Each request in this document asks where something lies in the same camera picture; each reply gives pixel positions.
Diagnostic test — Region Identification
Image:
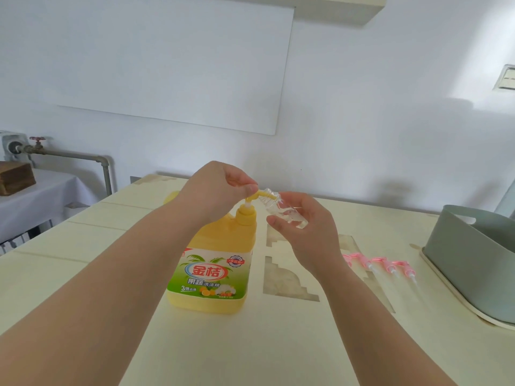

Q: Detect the person's right hand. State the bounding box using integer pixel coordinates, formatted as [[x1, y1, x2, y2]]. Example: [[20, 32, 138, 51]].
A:
[[267, 191, 343, 282]]

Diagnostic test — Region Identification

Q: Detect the person's left hand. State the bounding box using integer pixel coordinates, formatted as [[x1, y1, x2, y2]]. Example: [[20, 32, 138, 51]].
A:
[[171, 160, 259, 226]]

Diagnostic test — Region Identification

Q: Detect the small clear plastic bottle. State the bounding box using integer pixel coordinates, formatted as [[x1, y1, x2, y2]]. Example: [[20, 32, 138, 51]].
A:
[[257, 188, 310, 229]]

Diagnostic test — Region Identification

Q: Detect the yellow detergent jug with pump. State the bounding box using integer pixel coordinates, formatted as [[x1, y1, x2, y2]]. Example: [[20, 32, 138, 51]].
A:
[[163, 188, 274, 315]]

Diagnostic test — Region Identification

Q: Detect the grey-green plastic basket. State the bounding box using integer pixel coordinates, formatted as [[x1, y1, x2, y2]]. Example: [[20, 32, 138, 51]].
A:
[[422, 204, 515, 324]]

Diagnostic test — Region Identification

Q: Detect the person's left forearm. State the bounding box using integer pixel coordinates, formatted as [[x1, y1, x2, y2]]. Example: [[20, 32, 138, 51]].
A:
[[0, 203, 202, 386]]

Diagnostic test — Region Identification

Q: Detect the person's right forearm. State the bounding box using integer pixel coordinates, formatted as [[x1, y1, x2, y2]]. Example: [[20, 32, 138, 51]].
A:
[[318, 261, 459, 386]]

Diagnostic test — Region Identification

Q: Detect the brown wooden box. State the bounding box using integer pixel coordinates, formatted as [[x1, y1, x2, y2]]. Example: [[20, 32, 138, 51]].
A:
[[0, 161, 37, 197]]

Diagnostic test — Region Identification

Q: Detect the grey metal pipe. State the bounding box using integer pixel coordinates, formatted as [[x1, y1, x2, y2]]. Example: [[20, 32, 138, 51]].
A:
[[22, 145, 113, 196]]

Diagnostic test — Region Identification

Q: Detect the white tablecloth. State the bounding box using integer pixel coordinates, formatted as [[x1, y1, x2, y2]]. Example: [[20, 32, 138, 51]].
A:
[[0, 168, 99, 244]]

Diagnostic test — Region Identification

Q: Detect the white wall board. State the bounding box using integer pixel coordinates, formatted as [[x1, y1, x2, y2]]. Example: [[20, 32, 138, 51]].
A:
[[56, 0, 296, 136]]

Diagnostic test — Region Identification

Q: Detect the white wall switch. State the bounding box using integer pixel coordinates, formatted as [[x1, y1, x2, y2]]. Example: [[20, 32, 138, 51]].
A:
[[492, 64, 515, 92]]

